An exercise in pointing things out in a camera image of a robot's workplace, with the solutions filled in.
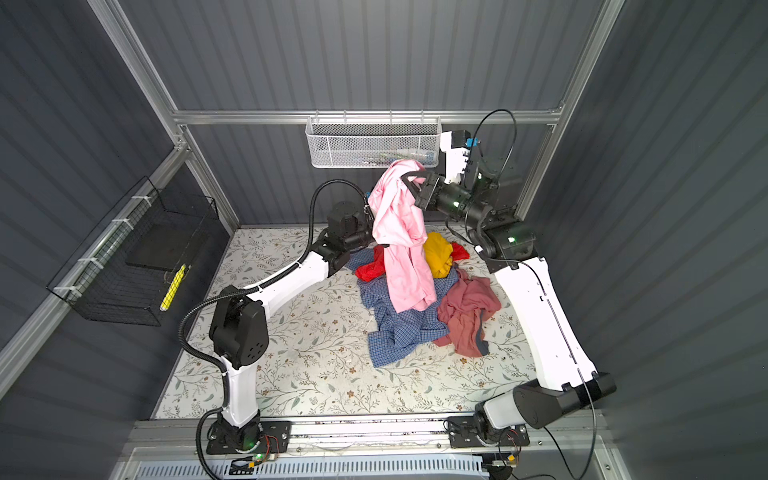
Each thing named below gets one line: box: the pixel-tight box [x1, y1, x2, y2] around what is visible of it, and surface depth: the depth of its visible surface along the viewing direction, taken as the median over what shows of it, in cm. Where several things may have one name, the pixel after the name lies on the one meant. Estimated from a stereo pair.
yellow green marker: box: [159, 264, 187, 311], surface depth 71 cm
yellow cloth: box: [424, 231, 453, 279], surface depth 97 cm
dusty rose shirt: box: [433, 268, 502, 358], surface depth 91 cm
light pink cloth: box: [368, 159, 436, 314], surface depth 70 cm
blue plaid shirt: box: [345, 248, 459, 369], surface depth 88 cm
